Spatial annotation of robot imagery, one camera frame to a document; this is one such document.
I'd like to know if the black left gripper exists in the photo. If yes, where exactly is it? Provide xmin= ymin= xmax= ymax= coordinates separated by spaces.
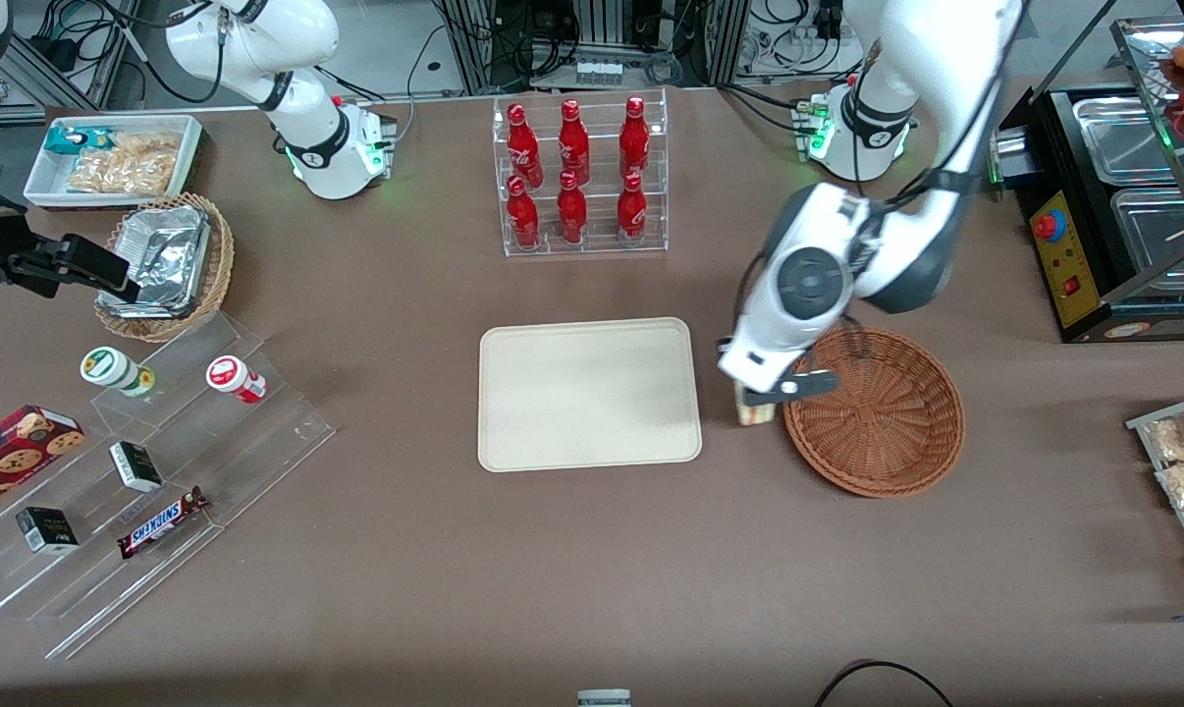
xmin=718 ymin=338 xmax=839 ymax=398

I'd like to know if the triangular sandwich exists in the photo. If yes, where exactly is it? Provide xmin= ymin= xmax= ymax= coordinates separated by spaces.
xmin=734 ymin=383 xmax=781 ymax=426

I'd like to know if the brown round wicker basket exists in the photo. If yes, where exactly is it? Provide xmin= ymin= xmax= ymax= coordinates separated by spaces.
xmin=783 ymin=325 xmax=967 ymax=499

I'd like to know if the light tan wicker basket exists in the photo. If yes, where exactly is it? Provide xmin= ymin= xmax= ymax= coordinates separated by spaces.
xmin=94 ymin=192 xmax=236 ymax=344

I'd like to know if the beige plastic tray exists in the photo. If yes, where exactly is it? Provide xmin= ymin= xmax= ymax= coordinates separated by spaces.
xmin=477 ymin=316 xmax=703 ymax=474

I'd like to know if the silver foil container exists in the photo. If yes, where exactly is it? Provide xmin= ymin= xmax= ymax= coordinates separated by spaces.
xmin=98 ymin=204 xmax=212 ymax=320

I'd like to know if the clear cracker snack bag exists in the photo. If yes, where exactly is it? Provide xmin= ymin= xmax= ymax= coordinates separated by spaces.
xmin=67 ymin=150 xmax=177 ymax=195
xmin=111 ymin=132 xmax=183 ymax=164

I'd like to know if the green lid white cup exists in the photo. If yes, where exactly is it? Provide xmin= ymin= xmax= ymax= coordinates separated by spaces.
xmin=80 ymin=346 xmax=157 ymax=399

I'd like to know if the white rectangular snack bin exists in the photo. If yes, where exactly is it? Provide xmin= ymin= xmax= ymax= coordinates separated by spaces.
xmin=23 ymin=114 xmax=206 ymax=211

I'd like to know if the teal snack packet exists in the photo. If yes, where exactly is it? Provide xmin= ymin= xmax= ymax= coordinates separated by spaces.
xmin=44 ymin=126 xmax=114 ymax=157

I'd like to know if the red lid white cup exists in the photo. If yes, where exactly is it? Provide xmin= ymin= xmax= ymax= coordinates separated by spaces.
xmin=206 ymin=355 xmax=268 ymax=406

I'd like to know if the small black carton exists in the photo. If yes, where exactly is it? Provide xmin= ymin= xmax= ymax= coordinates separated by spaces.
xmin=15 ymin=507 xmax=81 ymax=555
xmin=109 ymin=441 xmax=164 ymax=493

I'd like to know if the red cookie box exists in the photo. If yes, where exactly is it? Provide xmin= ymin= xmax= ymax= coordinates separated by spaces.
xmin=0 ymin=404 xmax=88 ymax=521

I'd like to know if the clear acrylic stepped shelf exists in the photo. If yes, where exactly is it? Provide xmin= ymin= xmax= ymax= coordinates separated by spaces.
xmin=0 ymin=312 xmax=338 ymax=661

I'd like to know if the red cola bottle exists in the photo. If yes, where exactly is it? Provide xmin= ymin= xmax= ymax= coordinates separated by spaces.
xmin=619 ymin=95 xmax=651 ymax=181
xmin=507 ymin=103 xmax=544 ymax=190
xmin=617 ymin=173 xmax=648 ymax=246
xmin=558 ymin=99 xmax=591 ymax=186
xmin=557 ymin=171 xmax=589 ymax=245
xmin=506 ymin=176 xmax=541 ymax=250

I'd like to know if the snickers chocolate bar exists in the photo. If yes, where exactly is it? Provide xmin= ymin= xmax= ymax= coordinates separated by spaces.
xmin=117 ymin=486 xmax=210 ymax=561

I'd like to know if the clear acrylic bottle rack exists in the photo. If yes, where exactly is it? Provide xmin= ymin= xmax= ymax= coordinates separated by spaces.
xmin=492 ymin=88 xmax=670 ymax=258

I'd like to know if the black hot food warmer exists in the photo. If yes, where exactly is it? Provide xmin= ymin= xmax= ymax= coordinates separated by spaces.
xmin=990 ymin=15 xmax=1184 ymax=345

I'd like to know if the stainless steel pan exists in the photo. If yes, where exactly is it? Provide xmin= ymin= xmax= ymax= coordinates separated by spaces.
xmin=1110 ymin=187 xmax=1184 ymax=274
xmin=1073 ymin=95 xmax=1180 ymax=188

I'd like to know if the black looped cable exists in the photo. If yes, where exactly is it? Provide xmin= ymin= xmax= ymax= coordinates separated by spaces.
xmin=813 ymin=660 xmax=956 ymax=707

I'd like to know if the aluminium frame rack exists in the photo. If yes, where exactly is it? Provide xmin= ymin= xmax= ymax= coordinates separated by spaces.
xmin=440 ymin=0 xmax=750 ymax=89

